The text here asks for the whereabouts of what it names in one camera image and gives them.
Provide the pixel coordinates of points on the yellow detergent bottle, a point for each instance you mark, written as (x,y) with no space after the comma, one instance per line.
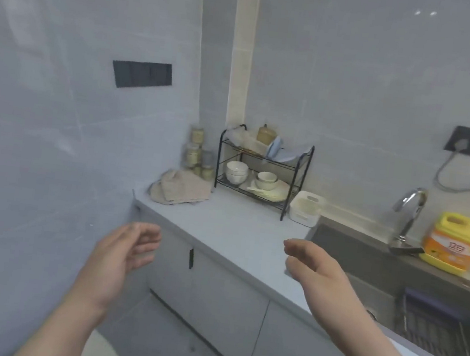
(451,247)

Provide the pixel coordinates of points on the black wall socket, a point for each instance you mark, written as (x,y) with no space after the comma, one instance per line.
(467,141)

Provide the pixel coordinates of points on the grey blue container lid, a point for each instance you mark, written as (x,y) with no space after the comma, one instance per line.
(274,148)

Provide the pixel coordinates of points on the white round object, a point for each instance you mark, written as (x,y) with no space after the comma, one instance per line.
(103,353)

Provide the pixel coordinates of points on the grey kitchen sink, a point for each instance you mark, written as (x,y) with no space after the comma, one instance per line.
(337,246)

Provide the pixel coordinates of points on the person's right hand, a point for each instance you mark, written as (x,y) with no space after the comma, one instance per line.
(323,291)

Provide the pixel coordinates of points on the chrome kitchen faucet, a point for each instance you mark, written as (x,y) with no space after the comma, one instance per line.
(412,200)

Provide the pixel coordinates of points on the dark blue sink rack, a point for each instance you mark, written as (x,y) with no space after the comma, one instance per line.
(434,325)

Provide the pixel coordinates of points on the cream plastic spoon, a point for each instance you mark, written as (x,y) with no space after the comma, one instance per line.
(254,190)

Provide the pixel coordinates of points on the clear lid blue rim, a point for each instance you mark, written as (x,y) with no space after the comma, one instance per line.
(294,157)

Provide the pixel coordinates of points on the white plastic basket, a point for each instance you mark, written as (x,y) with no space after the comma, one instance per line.
(305,211)

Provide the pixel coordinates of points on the grey wall cabinet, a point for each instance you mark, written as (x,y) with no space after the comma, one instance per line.
(141,75)

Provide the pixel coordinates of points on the cream plate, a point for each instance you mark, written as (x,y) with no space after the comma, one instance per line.
(280,191)

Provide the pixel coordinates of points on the white bowl red rim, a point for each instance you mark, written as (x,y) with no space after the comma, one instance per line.
(237,167)

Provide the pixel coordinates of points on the small cream bowl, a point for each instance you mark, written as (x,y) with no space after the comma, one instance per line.
(267,176)

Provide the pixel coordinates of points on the person's left hand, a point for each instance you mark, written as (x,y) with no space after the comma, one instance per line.
(111,263)

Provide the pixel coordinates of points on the cream bowl green rim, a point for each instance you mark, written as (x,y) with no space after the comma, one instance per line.
(266,185)

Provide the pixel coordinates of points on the clear empty jar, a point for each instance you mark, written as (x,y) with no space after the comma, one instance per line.
(207,160)

